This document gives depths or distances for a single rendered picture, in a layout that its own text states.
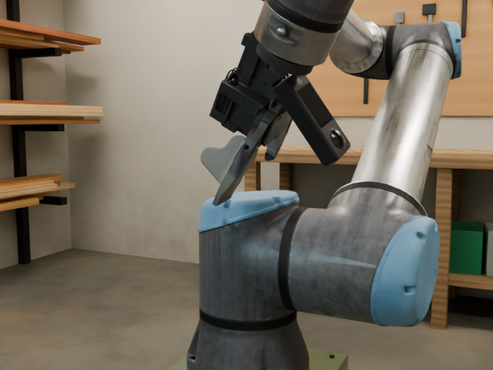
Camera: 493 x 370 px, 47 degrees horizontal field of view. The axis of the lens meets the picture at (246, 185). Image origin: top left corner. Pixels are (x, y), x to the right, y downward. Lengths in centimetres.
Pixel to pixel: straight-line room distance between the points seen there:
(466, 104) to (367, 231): 274
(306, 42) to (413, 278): 31
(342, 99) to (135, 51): 159
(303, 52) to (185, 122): 343
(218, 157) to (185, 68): 337
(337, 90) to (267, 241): 285
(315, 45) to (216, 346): 45
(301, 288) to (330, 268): 5
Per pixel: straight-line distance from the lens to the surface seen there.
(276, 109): 67
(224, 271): 80
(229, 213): 78
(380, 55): 123
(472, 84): 346
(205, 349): 85
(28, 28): 372
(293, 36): 62
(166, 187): 416
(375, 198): 79
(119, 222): 444
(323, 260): 74
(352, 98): 356
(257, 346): 83
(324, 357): 96
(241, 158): 67
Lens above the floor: 103
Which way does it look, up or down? 7 degrees down
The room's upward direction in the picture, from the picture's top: straight up
